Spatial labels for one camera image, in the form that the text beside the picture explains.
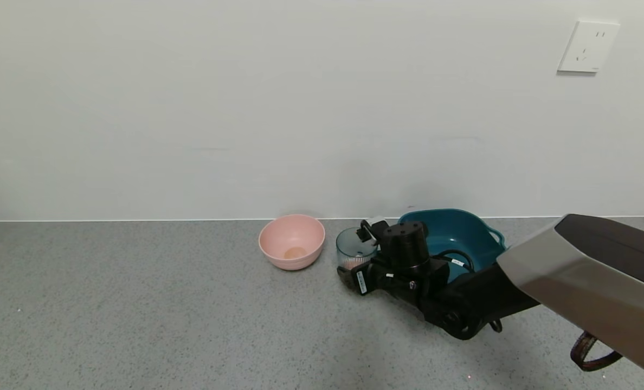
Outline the pink plastic bowl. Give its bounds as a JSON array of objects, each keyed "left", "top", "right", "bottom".
[{"left": 259, "top": 214, "right": 326, "bottom": 271}]

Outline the clear ribbed plastic cup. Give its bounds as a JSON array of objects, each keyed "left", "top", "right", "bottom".
[{"left": 336, "top": 227, "right": 379, "bottom": 271}]

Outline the brown strap loop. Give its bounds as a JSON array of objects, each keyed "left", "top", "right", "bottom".
[{"left": 570, "top": 331, "right": 624, "bottom": 372}]

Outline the black cable with white tag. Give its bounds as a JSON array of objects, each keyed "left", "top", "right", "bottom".
[{"left": 434, "top": 249, "right": 475, "bottom": 273}]

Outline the teal plastic basin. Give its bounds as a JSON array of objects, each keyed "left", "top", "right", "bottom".
[{"left": 397, "top": 209, "right": 507, "bottom": 285}]

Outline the white wall socket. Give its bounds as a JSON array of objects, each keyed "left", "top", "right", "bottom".
[{"left": 557, "top": 20, "right": 621, "bottom": 74}]

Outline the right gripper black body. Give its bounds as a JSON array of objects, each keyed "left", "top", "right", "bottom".
[{"left": 350, "top": 260, "right": 394, "bottom": 296}]

